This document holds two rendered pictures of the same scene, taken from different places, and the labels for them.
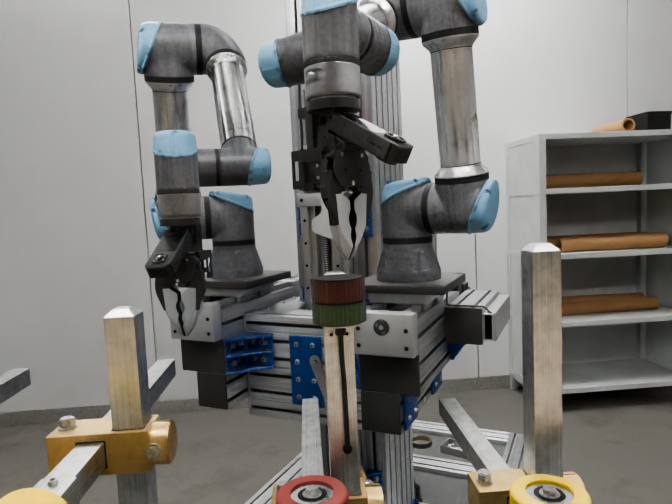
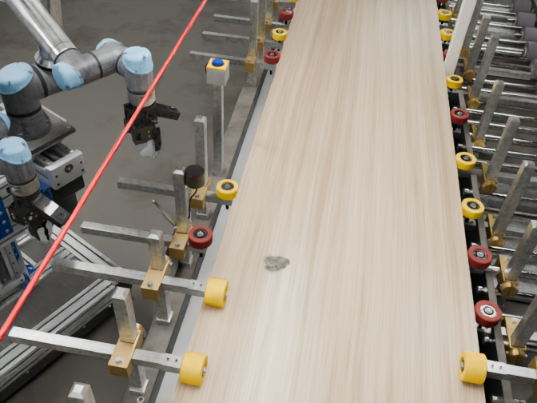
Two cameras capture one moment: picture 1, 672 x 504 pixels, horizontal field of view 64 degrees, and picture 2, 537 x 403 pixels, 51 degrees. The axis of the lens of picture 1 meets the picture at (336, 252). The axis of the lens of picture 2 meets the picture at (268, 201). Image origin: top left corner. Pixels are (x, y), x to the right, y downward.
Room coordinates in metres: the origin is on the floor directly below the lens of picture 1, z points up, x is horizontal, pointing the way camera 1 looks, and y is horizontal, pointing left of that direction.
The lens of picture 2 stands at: (0.13, 1.26, 2.26)
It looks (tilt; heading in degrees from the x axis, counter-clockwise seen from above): 43 degrees down; 280
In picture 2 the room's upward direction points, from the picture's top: 4 degrees clockwise
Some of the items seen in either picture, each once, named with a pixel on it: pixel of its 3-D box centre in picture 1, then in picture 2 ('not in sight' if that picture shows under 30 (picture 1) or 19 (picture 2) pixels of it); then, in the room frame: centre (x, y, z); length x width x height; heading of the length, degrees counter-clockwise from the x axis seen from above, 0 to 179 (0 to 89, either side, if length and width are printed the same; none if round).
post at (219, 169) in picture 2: not in sight; (218, 129); (0.66, -0.51, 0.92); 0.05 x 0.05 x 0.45; 3
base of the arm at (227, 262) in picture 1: (234, 257); not in sight; (1.46, 0.28, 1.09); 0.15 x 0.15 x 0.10
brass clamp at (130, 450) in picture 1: (114, 444); (157, 276); (0.62, 0.27, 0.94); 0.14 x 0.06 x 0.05; 93
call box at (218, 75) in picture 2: not in sight; (217, 73); (0.66, -0.51, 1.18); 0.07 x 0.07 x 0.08; 3
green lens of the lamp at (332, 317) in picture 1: (339, 310); (195, 180); (0.58, 0.00, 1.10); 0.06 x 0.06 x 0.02
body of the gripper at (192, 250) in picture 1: (184, 251); (28, 204); (0.97, 0.28, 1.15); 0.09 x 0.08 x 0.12; 172
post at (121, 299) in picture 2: not in sight; (131, 346); (0.60, 0.50, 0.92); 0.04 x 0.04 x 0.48; 3
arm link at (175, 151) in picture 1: (176, 163); (14, 160); (0.97, 0.28, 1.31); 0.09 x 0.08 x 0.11; 16
